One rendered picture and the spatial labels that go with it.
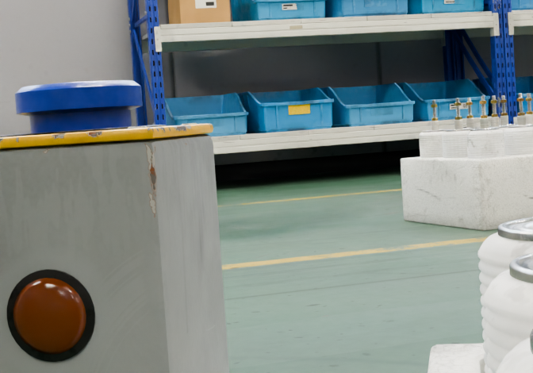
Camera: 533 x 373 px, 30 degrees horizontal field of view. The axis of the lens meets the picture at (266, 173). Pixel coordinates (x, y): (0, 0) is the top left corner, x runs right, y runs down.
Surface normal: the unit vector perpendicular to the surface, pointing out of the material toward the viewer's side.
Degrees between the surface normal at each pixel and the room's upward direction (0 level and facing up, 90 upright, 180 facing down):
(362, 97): 86
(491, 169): 90
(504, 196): 90
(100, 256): 90
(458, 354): 0
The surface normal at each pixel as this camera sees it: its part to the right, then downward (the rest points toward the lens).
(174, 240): 0.98, -0.06
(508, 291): -0.71, -0.68
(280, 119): 0.29, 0.10
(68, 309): 0.04, -0.02
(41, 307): -0.21, 0.02
